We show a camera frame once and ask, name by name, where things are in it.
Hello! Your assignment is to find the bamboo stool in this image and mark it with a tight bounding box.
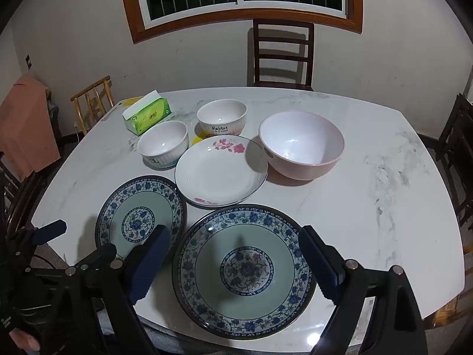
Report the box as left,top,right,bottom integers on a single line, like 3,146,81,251
432,292,467,326

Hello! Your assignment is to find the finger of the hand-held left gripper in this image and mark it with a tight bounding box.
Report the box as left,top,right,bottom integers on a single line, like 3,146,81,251
7,220,68,256

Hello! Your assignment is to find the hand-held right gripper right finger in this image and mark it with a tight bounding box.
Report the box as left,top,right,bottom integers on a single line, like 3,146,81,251
299,225,429,355

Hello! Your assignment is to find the plain white ribbed bowl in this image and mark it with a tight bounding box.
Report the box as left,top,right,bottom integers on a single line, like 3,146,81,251
138,120,190,169

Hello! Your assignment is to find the orange cloth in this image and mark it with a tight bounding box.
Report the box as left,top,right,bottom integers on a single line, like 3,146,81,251
0,74,61,180

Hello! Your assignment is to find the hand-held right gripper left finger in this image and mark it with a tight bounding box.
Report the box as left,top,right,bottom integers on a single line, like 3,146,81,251
41,225,172,355

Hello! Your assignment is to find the small blue patterned plate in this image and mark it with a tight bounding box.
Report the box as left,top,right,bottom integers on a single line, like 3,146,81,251
94,175,188,267

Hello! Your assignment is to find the dark carved wooden chair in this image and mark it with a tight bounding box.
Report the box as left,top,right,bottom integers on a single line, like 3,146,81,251
434,92,473,226

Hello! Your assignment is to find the cream bowl with black print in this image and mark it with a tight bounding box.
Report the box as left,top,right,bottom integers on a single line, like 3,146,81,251
196,99,247,137

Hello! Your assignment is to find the person's left hand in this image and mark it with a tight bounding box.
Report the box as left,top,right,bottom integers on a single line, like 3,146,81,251
7,328,41,352

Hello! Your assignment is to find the bamboo chair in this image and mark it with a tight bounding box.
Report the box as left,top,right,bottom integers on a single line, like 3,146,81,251
70,75,116,137

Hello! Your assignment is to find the large blue patterned plate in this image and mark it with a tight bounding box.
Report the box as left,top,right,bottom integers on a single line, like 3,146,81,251
171,203,318,340

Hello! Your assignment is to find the dark wooden slatted chair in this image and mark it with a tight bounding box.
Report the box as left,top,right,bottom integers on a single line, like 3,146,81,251
247,18,315,92

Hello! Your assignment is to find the large pink bowl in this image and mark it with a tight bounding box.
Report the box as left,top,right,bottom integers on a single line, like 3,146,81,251
258,110,345,181

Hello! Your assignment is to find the white pink-flower plate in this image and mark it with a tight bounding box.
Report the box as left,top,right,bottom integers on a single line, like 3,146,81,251
174,135,269,208

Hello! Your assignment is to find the green tissue box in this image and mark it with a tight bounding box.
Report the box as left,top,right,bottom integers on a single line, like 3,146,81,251
123,91,172,136

